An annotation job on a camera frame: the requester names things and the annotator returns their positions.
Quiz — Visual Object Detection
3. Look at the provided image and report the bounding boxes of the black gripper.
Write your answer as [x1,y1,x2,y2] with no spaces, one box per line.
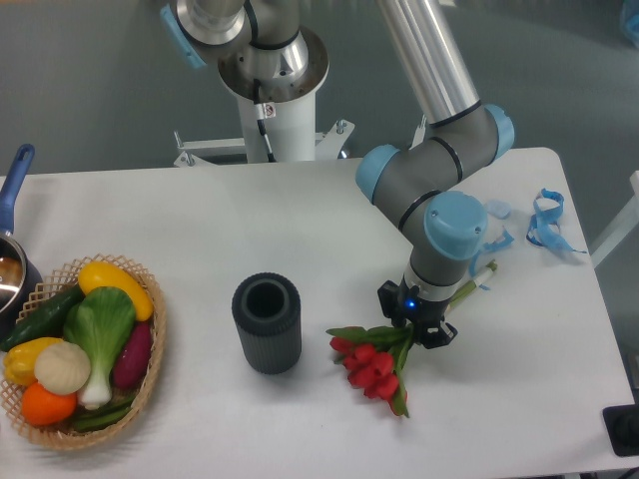
[377,279,458,348]

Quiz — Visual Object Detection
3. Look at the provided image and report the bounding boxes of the red tulip bouquet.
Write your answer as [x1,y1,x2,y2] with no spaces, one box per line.
[325,259,499,419]

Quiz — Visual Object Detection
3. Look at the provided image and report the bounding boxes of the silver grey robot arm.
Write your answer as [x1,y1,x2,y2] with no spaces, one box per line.
[161,1,514,348]

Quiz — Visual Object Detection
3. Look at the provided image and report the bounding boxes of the small blue tape strip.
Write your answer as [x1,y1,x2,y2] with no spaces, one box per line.
[468,228,514,277]

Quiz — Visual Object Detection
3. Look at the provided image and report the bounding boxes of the light blue round cap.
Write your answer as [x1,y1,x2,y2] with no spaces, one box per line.
[484,200,512,220]

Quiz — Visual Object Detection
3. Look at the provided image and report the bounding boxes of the dark grey ribbed vase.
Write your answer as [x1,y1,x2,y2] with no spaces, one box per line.
[232,272,302,375]

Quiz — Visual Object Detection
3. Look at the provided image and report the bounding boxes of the crumpled blue tape strip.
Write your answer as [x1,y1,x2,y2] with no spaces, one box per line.
[526,189,586,253]

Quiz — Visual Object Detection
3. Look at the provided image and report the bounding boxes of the black device at edge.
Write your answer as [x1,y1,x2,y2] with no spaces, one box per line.
[602,404,638,457]

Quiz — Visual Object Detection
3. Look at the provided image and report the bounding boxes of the purple sweet potato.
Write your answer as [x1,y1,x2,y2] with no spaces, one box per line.
[112,322,153,389]

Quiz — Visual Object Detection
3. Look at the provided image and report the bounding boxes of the green bok choy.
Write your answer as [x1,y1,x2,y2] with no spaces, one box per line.
[63,286,136,410]

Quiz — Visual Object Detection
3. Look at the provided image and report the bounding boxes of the green bean pods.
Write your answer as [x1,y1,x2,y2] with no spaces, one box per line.
[71,395,134,433]

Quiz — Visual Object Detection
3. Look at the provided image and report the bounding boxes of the yellow squash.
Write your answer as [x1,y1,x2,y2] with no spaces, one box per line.
[78,260,154,321]

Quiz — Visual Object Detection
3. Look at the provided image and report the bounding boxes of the cream white garlic bulb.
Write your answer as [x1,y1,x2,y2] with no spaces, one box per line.
[34,341,91,395]

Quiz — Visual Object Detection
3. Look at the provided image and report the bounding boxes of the dark green cucumber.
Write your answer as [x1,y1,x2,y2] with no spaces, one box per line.
[1,284,84,352]

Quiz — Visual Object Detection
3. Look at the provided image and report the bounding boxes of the blue object top corner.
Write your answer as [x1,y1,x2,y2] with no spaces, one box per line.
[619,0,639,47]

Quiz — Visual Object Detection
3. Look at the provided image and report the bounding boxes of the orange fruit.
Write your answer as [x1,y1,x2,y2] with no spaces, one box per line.
[21,382,77,426]

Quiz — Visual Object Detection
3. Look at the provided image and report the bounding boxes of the yellow bell pepper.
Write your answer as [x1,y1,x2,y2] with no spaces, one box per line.
[3,337,63,387]

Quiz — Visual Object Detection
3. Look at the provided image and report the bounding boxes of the white base bracket frame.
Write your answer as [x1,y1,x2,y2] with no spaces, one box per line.
[172,114,430,169]

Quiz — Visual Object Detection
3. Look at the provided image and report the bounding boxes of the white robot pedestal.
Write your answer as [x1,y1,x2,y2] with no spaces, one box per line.
[236,93,316,164]

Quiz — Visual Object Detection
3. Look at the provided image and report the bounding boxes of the white metal frame leg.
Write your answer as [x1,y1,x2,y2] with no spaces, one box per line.
[590,171,638,268]

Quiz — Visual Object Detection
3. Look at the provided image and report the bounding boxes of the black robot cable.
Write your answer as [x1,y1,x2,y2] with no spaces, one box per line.
[252,78,278,164]

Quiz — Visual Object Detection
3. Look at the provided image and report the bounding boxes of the blue handled saucepan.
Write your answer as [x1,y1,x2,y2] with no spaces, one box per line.
[1,144,42,339]

